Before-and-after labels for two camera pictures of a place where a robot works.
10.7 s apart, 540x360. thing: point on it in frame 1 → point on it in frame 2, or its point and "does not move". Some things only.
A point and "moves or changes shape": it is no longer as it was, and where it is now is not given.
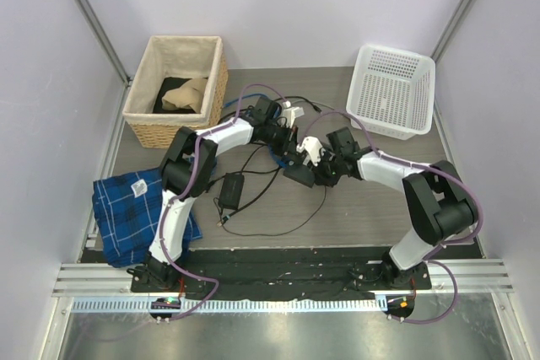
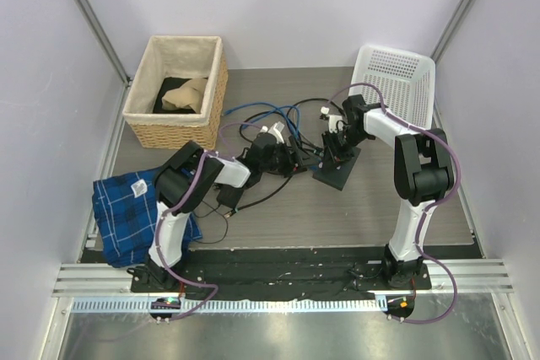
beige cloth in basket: [191, 94] does not move
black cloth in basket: [167, 84] does not move
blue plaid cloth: [126, 210] does not move
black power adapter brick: [231, 190] does not move
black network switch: [301, 174] moves or changes shape
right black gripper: [322, 177] → [332, 153]
